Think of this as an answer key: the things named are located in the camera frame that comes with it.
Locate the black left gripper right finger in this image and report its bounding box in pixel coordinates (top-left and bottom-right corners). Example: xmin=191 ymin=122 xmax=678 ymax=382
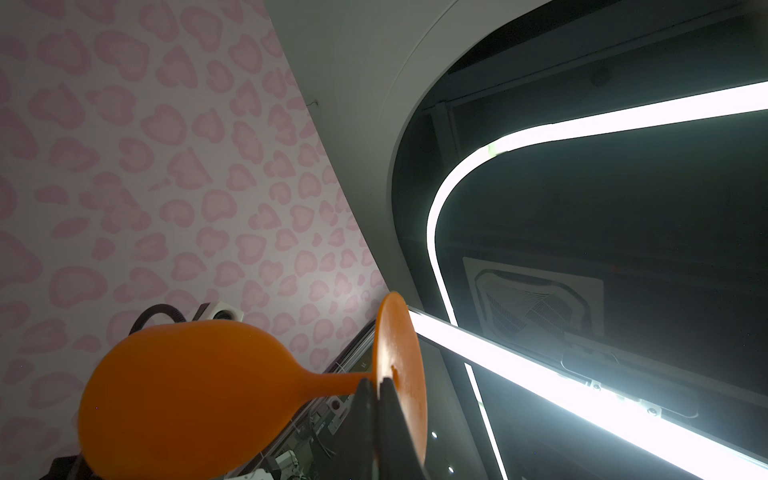
xmin=377 ymin=378 xmax=428 ymax=480

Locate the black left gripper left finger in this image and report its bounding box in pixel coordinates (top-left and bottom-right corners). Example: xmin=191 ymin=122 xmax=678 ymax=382
xmin=322 ymin=379 xmax=377 ymax=480

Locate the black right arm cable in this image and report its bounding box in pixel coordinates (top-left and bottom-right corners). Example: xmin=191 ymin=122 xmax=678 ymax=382
xmin=127 ymin=303 xmax=188 ymax=335

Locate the orange wine glass back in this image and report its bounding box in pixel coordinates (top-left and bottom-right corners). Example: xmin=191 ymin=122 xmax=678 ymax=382
xmin=78 ymin=293 xmax=428 ymax=479

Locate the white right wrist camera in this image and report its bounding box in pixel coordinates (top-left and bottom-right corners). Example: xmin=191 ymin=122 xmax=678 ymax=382
xmin=193 ymin=301 xmax=244 ymax=322

